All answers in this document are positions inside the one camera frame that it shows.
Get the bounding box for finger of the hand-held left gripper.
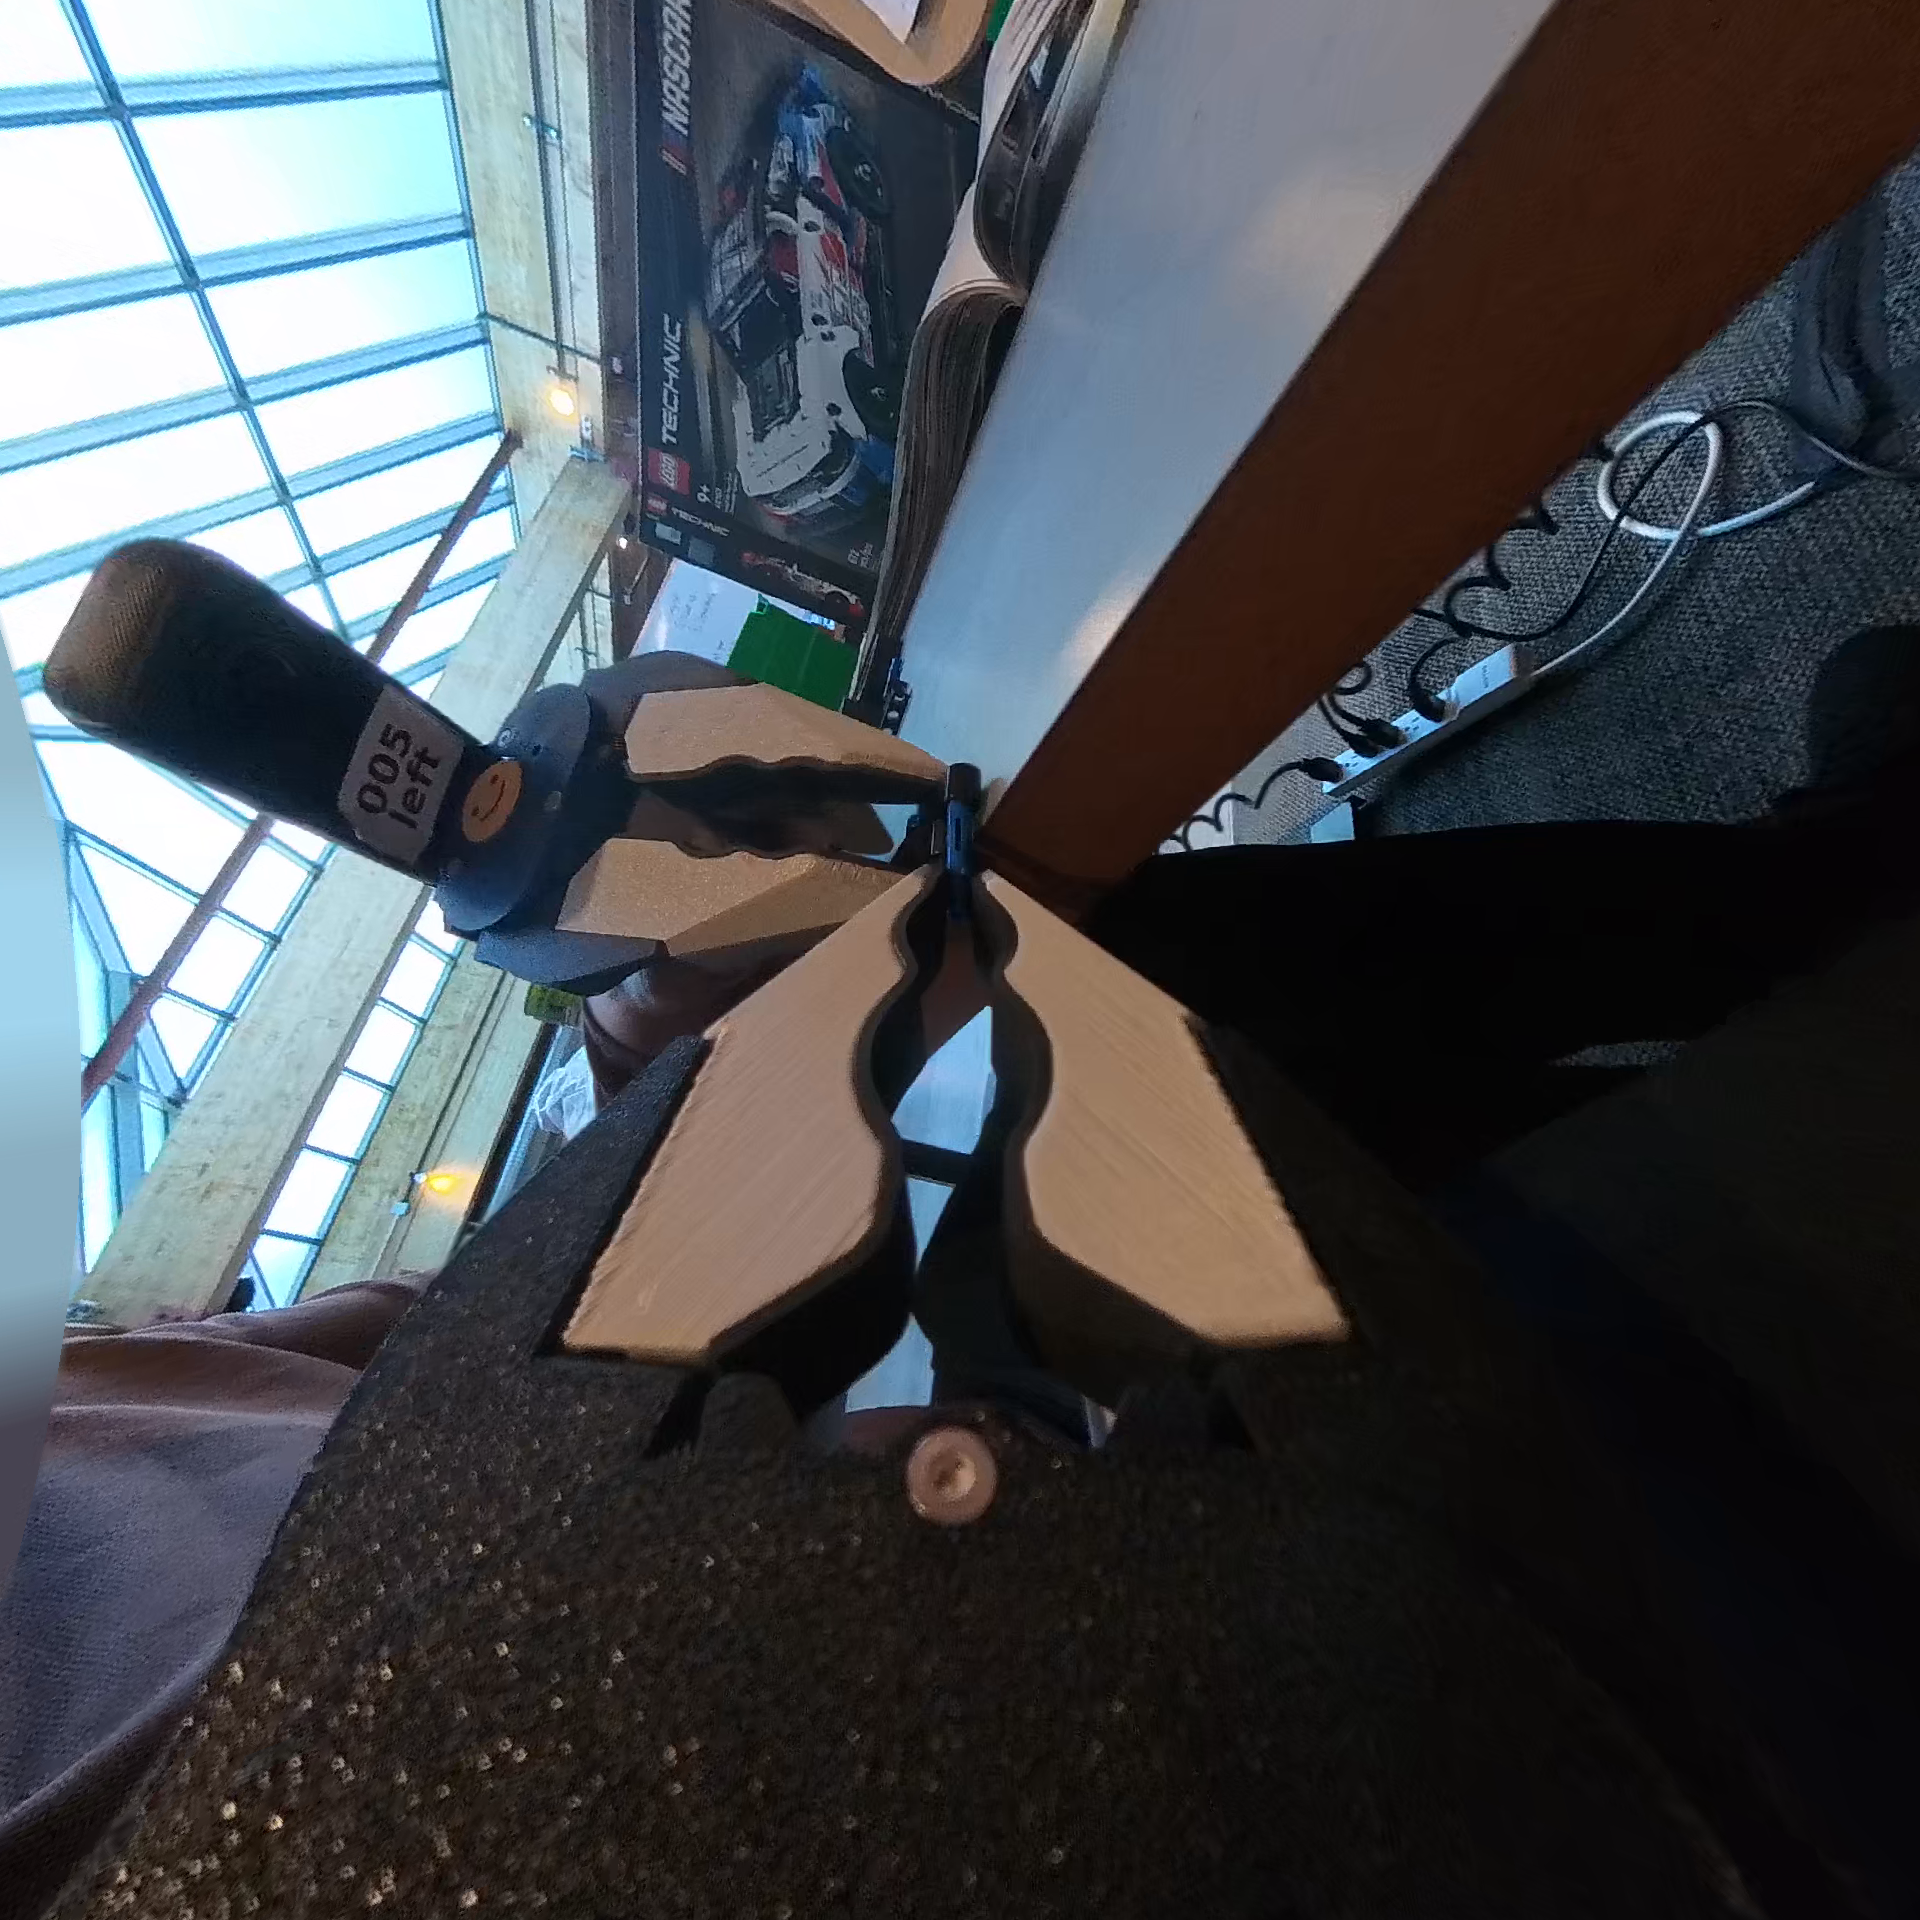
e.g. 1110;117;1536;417
619;684;954;813
555;844;919;995

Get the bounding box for green plastic bin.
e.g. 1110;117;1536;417
727;597;861;717

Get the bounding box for white cable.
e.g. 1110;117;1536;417
1515;400;1920;684

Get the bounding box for black coiled cable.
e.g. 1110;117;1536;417
1156;503;1622;855

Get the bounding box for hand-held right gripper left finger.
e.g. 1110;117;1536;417
559;872;948;1411

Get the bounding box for black cardboard box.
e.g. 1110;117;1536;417
591;0;996;604

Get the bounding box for white power strip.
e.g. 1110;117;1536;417
1320;642;1564;799

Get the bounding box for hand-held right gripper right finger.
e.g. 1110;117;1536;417
964;874;1352;1404

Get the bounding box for black beam assembly blue pins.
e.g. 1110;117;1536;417
896;761;988;875

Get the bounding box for person's brown shirt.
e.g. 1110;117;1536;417
0;1275;436;1891

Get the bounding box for open instruction booklet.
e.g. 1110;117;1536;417
861;0;1143;713

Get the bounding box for wooden board with paper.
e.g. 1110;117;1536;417
761;0;1027;86

